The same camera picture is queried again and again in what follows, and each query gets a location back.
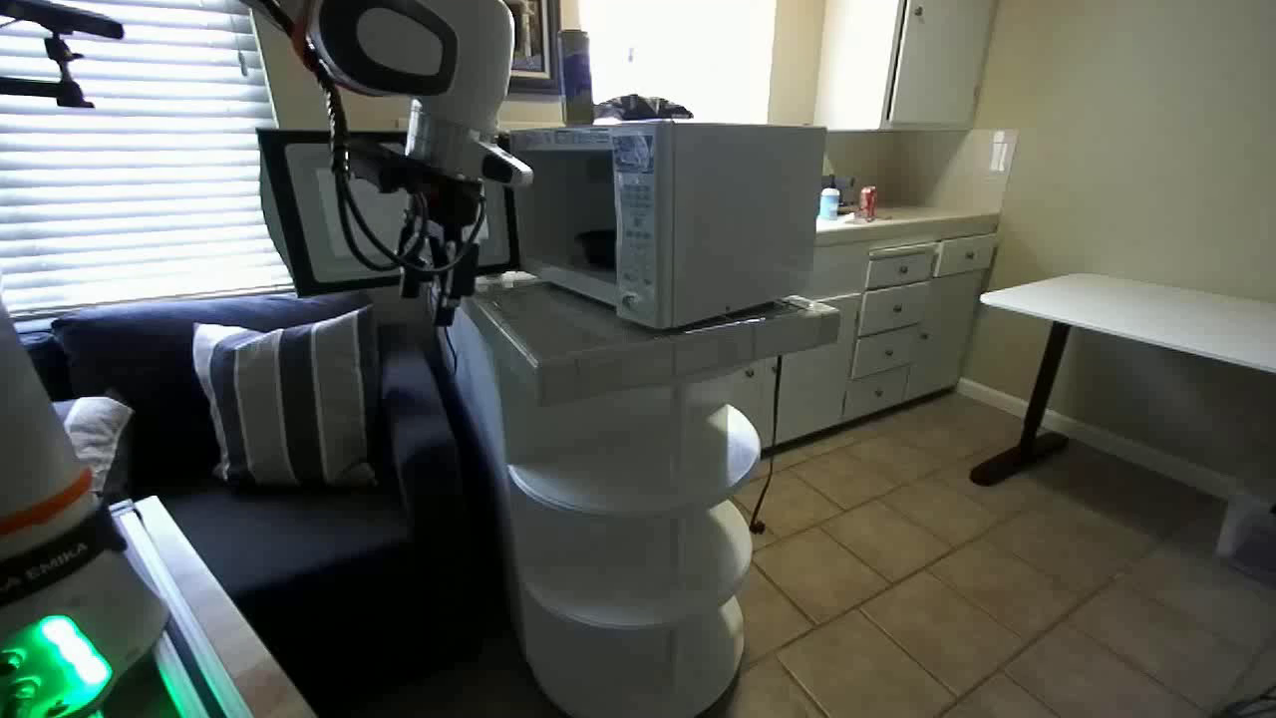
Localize white tiled counter stand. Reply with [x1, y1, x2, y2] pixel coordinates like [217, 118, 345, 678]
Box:
[426, 269, 847, 718]

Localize black microwave power cable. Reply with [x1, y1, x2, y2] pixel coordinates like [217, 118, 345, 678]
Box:
[745, 442, 777, 537]

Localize dark object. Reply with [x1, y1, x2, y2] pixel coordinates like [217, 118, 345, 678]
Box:
[589, 90, 698, 127]

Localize yellow blue spray can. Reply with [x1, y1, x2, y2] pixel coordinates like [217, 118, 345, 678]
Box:
[557, 22, 597, 131]

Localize white microwave door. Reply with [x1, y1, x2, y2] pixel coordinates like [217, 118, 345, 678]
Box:
[257, 122, 524, 299]

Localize dark blue sofa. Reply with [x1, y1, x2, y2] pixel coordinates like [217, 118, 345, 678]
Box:
[17, 288, 490, 708]

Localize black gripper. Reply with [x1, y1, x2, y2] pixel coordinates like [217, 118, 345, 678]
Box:
[385, 182, 490, 329]

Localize striped grey white pillow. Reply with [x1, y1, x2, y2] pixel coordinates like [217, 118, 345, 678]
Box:
[188, 301, 389, 489]

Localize white upper wall cabinet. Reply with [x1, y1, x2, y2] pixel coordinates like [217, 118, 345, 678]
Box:
[809, 0, 1003, 134]

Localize white desk black leg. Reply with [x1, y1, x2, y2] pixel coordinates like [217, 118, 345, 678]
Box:
[966, 269, 1276, 489]

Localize black camera on stand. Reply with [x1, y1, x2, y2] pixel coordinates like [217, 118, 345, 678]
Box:
[0, 0, 127, 111]

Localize plain white pillow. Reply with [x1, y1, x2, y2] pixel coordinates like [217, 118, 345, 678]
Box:
[51, 390, 135, 502]

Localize white window blinds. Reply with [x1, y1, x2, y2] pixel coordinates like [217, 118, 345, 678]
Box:
[0, 0, 298, 321]

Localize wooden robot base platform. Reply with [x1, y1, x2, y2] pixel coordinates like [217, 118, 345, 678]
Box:
[106, 489, 317, 718]

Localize white kitchen drawer cabinet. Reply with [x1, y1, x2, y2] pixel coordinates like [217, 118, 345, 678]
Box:
[704, 204, 1007, 449]

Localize white microwave body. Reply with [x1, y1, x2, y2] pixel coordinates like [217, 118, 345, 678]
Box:
[503, 118, 831, 336]

